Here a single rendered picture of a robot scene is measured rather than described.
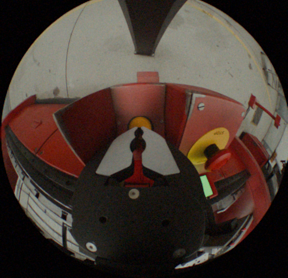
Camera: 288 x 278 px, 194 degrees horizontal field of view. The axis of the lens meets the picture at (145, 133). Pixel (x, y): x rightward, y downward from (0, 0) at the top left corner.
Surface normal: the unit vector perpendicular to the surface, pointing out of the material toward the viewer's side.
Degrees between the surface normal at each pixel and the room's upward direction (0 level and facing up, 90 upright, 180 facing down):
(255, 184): 90
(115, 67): 0
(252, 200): 90
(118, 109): 0
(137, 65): 0
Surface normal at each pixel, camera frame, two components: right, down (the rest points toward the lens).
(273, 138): -0.99, -0.10
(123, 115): 0.03, 0.60
